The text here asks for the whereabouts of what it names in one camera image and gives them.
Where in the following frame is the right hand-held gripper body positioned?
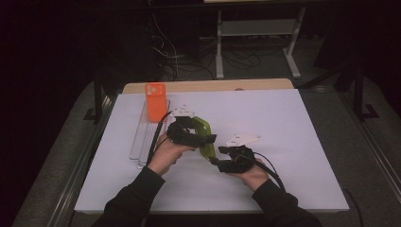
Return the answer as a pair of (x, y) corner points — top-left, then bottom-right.
(217, 132), (263, 174)

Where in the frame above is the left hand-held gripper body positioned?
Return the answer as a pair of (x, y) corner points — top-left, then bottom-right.
(166, 107), (206, 149)

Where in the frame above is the green cartoon phone case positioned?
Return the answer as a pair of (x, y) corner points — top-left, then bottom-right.
(192, 115), (218, 160)

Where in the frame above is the clear plastic rack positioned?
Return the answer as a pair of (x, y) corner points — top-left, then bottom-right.
(129, 99), (173, 169)

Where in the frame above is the orange phone case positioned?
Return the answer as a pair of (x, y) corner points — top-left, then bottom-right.
(145, 82), (167, 123)

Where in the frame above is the person's right hand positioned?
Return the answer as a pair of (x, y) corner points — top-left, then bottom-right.
(231, 159), (273, 193)

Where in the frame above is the person's left hand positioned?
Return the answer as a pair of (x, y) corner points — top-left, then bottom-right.
(146, 131), (197, 177)

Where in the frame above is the wooden table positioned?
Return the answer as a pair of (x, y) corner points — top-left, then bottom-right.
(122, 78), (295, 95)

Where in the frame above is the white table mat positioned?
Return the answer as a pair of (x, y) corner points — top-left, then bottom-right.
(74, 88), (350, 213)

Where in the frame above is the black metal stand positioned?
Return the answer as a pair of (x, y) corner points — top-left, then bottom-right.
(334, 60), (381, 122)
(83, 72), (106, 126)

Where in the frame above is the left hand-held gripper black cable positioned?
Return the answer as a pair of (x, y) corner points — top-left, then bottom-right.
(145, 110), (174, 166)

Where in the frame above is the hand-held gripper black cable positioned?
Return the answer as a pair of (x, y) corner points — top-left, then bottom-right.
(253, 151), (287, 192)
(145, 110), (174, 166)

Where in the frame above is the right hand-held gripper black cable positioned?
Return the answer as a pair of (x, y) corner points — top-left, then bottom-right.
(253, 151), (287, 192)

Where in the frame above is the tangle of floor cables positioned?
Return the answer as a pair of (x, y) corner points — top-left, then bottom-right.
(148, 12), (285, 81)

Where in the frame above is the white metal desk frame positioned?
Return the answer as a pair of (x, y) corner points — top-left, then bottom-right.
(202, 0), (316, 79)

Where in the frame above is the thin black cable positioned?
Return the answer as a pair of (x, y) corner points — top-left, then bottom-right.
(342, 187), (364, 227)

